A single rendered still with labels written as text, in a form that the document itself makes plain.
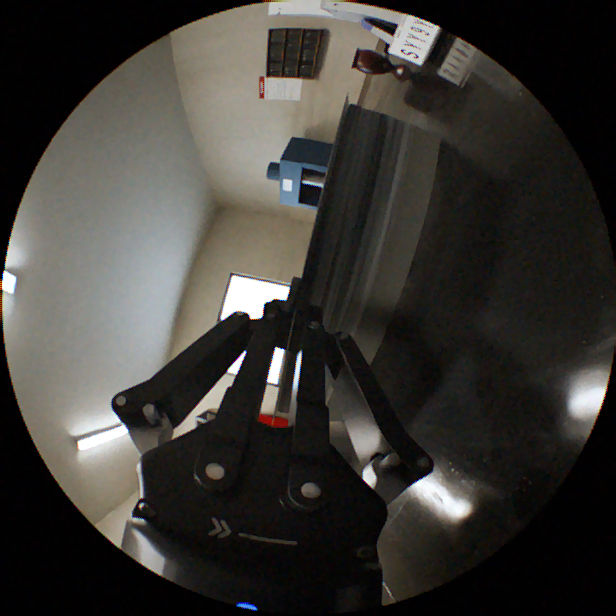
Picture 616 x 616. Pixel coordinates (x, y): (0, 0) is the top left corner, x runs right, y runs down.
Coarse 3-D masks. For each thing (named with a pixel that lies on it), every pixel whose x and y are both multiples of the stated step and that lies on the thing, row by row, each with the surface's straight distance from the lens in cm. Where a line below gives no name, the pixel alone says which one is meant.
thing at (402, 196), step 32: (352, 128) 22; (384, 128) 23; (416, 128) 24; (352, 160) 21; (384, 160) 22; (416, 160) 23; (352, 192) 21; (384, 192) 21; (416, 192) 22; (320, 224) 20; (352, 224) 21; (384, 224) 21; (416, 224) 22; (320, 256) 21; (352, 256) 21; (384, 256) 22; (320, 288) 22; (352, 288) 22; (384, 288) 23; (352, 320) 24; (384, 320) 24; (288, 384) 29
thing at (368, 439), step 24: (336, 336) 13; (360, 360) 12; (336, 384) 13; (360, 384) 10; (360, 408) 10; (384, 408) 10; (360, 432) 10; (384, 432) 9; (360, 456) 11; (384, 456) 9; (408, 456) 9; (408, 480) 9
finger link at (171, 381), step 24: (240, 312) 13; (216, 336) 11; (192, 360) 10; (216, 360) 11; (144, 384) 10; (168, 384) 9; (192, 384) 10; (120, 408) 9; (168, 408) 10; (192, 408) 11
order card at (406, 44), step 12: (408, 24) 41; (420, 24) 41; (432, 24) 41; (396, 36) 41; (408, 36) 40; (420, 36) 40; (432, 36) 40; (396, 48) 41; (408, 48) 40; (420, 48) 40; (420, 60) 40
